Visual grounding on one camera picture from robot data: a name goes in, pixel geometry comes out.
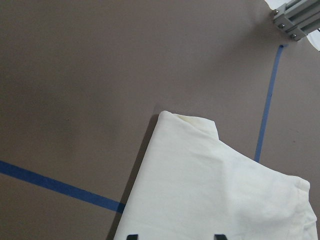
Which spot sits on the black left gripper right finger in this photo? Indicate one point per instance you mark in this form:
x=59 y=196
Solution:
x=220 y=237

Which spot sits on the grey aluminium frame post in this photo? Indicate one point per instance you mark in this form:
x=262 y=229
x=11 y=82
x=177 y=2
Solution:
x=297 y=19

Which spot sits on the cream long-sleeve cat shirt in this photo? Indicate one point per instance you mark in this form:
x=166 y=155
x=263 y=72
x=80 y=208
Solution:
x=192 y=186

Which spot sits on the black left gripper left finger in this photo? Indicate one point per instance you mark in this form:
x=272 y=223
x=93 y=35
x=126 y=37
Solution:
x=132 y=237

